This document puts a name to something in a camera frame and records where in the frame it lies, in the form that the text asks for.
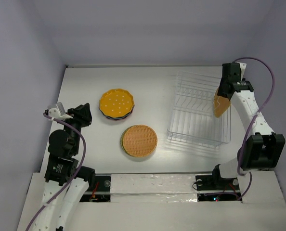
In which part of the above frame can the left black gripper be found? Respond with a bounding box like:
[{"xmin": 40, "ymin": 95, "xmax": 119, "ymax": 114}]
[{"xmin": 60, "ymin": 102, "xmax": 92, "ymax": 153}]

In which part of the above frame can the orange woven plate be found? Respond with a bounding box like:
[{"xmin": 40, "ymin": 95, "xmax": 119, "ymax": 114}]
[
  {"xmin": 213, "ymin": 89, "xmax": 231, "ymax": 118},
  {"xmin": 122, "ymin": 124, "xmax": 158, "ymax": 157}
]

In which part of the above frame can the yellow dotted plate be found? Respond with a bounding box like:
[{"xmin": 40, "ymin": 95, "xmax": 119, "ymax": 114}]
[{"xmin": 99, "ymin": 89, "xmax": 135, "ymax": 117}]

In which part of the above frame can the blue dotted plate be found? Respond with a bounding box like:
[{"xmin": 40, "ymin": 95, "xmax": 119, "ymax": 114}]
[{"xmin": 99, "ymin": 105, "xmax": 136, "ymax": 121}]

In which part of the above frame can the woven bamboo plate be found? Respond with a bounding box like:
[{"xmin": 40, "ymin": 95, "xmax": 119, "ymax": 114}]
[{"xmin": 119, "ymin": 125, "xmax": 156, "ymax": 158}]

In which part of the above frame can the pink dotted plate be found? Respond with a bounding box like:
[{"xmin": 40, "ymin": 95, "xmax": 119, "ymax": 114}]
[{"xmin": 100, "ymin": 108, "xmax": 134, "ymax": 121}]

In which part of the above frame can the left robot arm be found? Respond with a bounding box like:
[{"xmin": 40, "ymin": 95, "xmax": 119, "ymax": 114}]
[{"xmin": 26, "ymin": 103, "xmax": 95, "ymax": 231}]

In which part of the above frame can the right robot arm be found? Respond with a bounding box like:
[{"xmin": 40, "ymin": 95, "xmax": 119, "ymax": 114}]
[{"xmin": 210, "ymin": 61, "xmax": 285, "ymax": 189}]

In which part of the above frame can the white foam block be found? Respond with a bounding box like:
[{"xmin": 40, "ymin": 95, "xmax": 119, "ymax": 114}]
[{"xmin": 110, "ymin": 174, "xmax": 197, "ymax": 203}]

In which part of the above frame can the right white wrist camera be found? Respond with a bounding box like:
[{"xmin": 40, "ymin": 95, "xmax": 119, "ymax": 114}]
[{"xmin": 236, "ymin": 62, "xmax": 247, "ymax": 80}]

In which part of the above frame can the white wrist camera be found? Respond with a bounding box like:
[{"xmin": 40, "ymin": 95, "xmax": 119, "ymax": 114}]
[
  {"xmin": 236, "ymin": 62, "xmax": 247, "ymax": 80},
  {"xmin": 44, "ymin": 102, "xmax": 73, "ymax": 121}
]

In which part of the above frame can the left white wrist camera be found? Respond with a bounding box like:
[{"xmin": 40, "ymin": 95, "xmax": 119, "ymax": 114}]
[{"xmin": 44, "ymin": 102, "xmax": 73, "ymax": 121}]

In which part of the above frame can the white wire dish rack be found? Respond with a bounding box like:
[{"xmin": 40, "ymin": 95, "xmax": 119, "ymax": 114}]
[{"xmin": 167, "ymin": 71, "xmax": 231, "ymax": 147}]

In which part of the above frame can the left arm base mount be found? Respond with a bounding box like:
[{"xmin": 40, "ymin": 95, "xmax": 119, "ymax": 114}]
[{"xmin": 80, "ymin": 174, "xmax": 111, "ymax": 203}]

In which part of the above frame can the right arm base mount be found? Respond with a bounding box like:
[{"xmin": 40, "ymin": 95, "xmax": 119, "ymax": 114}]
[{"xmin": 192, "ymin": 175, "xmax": 241, "ymax": 202}]

